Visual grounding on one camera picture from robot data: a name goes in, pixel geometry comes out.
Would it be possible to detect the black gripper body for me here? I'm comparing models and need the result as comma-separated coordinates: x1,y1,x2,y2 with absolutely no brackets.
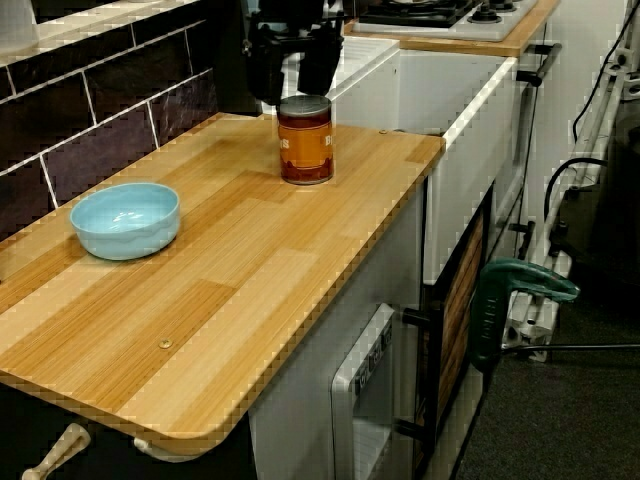
242,0,347,56

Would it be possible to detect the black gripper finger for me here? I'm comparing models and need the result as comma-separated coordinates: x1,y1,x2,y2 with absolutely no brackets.
247,44,287,107
297,37,346,98

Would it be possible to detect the orange beans can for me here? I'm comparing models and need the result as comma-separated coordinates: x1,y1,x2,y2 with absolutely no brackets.
277,94,335,186

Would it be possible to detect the dark grey upright panel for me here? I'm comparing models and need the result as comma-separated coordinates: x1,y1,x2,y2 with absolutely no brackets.
199,0,261,116

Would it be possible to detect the dark tiled backsplash panel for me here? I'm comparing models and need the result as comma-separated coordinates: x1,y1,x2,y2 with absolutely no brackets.
0,19,219,241

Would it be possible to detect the white toy sink unit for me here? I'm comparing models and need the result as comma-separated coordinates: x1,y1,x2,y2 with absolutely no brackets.
257,35,519,286

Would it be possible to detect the white toy stove top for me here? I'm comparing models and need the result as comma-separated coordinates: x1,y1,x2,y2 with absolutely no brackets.
352,0,540,42

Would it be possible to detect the light blue bowl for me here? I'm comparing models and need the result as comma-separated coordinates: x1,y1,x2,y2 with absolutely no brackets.
69,181,181,262

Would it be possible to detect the plain white plastic jar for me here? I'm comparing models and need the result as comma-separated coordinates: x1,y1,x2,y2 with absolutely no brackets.
0,0,40,51

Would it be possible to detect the wooden slat door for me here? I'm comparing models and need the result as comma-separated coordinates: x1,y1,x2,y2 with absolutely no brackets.
436,209,487,426

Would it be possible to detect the green clamp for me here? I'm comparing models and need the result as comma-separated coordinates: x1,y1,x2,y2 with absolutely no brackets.
469,258,581,374

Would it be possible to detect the white toy kitchen cabinet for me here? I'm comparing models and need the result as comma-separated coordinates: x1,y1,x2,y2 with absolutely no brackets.
248,184,426,480

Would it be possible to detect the grey dispenser panel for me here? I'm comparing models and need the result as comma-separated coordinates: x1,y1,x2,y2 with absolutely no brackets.
329,302,396,480

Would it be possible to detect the black straight rod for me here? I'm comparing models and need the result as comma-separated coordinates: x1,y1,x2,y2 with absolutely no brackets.
499,342,640,357

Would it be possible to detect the cream wooden hook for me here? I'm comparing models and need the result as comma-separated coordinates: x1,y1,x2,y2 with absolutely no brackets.
132,435,224,462
21,422,92,480

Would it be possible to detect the black oven handle bar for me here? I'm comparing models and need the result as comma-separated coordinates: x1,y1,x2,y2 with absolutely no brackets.
516,43,562,87

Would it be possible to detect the short black handle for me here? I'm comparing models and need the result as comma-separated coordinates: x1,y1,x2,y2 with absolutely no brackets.
508,219,536,261

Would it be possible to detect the looped black cable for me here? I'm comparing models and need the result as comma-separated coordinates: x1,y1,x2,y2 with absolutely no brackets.
543,157,609,221

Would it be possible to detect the white metal frame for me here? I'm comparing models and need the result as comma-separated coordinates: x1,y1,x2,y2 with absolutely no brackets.
501,39,639,362

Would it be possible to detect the thin black cable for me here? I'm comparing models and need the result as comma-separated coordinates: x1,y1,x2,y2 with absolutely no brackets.
572,0,632,146

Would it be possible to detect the black door handle bar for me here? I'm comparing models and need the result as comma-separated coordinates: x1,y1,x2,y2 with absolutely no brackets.
396,307,444,444

